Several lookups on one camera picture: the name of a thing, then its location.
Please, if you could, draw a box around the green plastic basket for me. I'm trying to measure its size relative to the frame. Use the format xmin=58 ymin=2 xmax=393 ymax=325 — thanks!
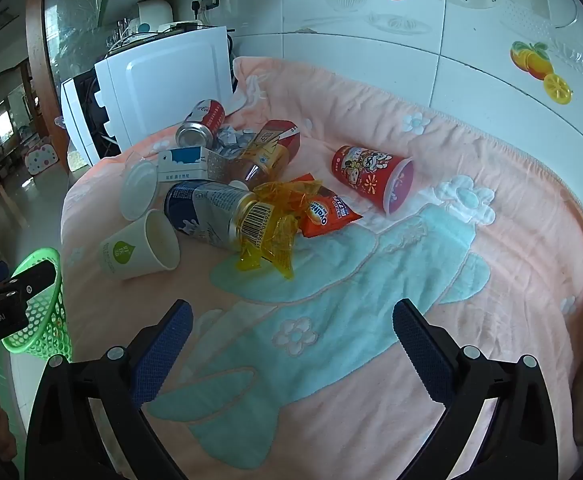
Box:
xmin=1 ymin=247 xmax=73 ymax=362

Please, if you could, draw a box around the brown bottle orange label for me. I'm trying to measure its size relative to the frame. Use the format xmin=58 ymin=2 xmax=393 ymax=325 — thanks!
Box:
xmin=228 ymin=142 xmax=290 ymax=188

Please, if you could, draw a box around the red printed plastic cup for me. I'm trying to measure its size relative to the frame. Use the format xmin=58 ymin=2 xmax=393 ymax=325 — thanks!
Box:
xmin=331 ymin=144 xmax=415 ymax=217

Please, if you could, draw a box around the white microwave oven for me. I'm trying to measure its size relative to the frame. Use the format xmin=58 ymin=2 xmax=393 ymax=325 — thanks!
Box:
xmin=60 ymin=26 xmax=238 ymax=167

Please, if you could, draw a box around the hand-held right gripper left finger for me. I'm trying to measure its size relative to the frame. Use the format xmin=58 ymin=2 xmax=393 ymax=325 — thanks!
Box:
xmin=24 ymin=299 xmax=194 ymax=480

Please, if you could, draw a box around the white paper cup green leaf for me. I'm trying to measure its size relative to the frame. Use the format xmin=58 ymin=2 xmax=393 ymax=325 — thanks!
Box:
xmin=98 ymin=208 xmax=181 ymax=281

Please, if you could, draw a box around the wooden door frame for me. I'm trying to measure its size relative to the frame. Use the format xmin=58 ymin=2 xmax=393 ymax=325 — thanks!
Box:
xmin=25 ymin=0 xmax=72 ymax=176

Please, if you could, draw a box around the pink dotted storage box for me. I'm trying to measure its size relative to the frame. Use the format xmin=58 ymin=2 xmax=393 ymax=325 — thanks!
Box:
xmin=24 ymin=144 xmax=58 ymax=177

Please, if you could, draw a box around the clear plastic cup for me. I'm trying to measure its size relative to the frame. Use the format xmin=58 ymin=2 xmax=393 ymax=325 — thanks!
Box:
xmin=120 ymin=157 xmax=161 ymax=222

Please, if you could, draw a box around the crumpled silver wrapper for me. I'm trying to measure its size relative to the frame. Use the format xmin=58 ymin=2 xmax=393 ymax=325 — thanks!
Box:
xmin=206 ymin=125 xmax=257 ymax=181

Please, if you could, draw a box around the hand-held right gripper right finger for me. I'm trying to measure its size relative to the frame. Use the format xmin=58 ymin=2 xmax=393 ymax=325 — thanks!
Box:
xmin=392 ymin=298 xmax=559 ymax=480

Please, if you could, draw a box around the blue white milk carton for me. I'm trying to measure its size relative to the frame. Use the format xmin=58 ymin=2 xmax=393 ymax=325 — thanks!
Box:
xmin=157 ymin=146 xmax=217 ymax=183

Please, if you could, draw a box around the blue and gold drink can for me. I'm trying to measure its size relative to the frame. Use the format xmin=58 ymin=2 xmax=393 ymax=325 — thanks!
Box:
xmin=164 ymin=180 xmax=272 ymax=251

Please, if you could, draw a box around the white rice cooker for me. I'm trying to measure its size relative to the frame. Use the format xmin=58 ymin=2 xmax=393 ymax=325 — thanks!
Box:
xmin=137 ymin=0 xmax=176 ymax=35

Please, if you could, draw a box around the yellow cellophane wrapper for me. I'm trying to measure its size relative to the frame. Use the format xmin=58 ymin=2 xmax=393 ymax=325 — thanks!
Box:
xmin=235 ymin=180 xmax=322 ymax=281

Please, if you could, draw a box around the pink printed blanket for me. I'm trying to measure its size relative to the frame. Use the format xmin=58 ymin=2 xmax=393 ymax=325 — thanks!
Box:
xmin=60 ymin=56 xmax=583 ymax=480

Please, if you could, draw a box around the orange snack packet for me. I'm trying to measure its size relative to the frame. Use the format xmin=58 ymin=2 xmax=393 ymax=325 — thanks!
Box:
xmin=291 ymin=174 xmax=363 ymax=239

